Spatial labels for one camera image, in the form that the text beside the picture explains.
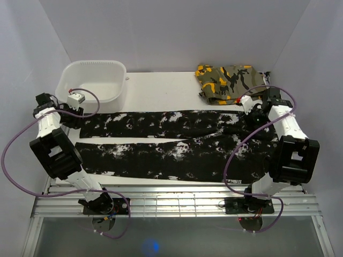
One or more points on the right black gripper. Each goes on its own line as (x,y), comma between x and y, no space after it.
(250,126)

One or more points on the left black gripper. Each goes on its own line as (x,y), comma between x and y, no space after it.
(76,123)

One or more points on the black white tie-dye trousers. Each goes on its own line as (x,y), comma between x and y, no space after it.
(185,145)

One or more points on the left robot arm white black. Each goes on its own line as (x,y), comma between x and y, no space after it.
(58,155)

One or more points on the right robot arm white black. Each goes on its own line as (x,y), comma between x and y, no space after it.
(292,161)

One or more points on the folded camouflage trousers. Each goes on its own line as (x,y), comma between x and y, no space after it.
(224,85)

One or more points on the white plastic basin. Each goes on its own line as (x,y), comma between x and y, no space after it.
(106,79)

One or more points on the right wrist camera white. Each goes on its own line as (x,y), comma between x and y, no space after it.
(247,103)

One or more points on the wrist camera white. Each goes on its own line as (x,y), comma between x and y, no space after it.
(247,103)
(74,100)

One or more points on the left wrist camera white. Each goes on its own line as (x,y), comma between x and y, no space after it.
(74,100)

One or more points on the aluminium frame rail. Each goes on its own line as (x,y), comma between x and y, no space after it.
(184,201)

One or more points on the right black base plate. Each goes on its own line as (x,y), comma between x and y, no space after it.
(233,207)

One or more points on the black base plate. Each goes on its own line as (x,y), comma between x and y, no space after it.
(120,208)
(233,207)

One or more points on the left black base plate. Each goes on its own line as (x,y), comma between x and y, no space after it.
(120,208)

